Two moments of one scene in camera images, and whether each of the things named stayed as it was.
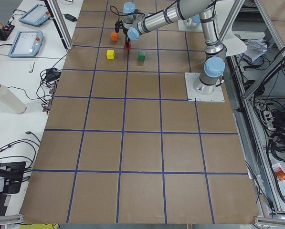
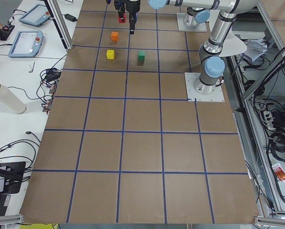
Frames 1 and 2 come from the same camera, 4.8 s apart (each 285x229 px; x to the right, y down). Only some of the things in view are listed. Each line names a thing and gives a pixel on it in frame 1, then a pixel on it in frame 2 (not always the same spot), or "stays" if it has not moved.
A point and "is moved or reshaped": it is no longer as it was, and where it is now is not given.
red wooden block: x=130 y=46 is moved or reshaped
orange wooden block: x=114 y=36 stays
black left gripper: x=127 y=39 -> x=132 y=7
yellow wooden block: x=110 y=54 stays
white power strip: x=269 y=119 stays
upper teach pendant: x=37 y=15 stays
